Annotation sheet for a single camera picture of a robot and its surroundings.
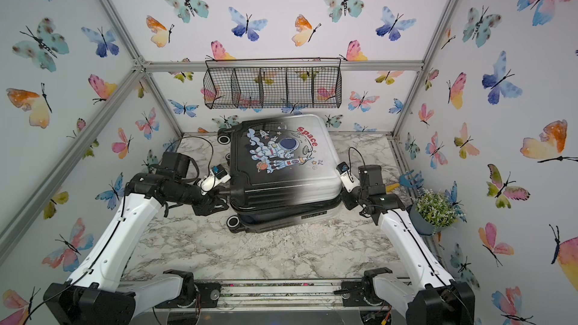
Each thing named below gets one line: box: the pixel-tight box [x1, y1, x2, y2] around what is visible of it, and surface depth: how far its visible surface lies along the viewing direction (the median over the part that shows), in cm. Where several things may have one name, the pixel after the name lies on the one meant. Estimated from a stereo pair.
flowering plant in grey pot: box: [409, 189, 459, 237], surface depth 77 cm
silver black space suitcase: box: [217, 114, 343, 233], surface depth 79 cm
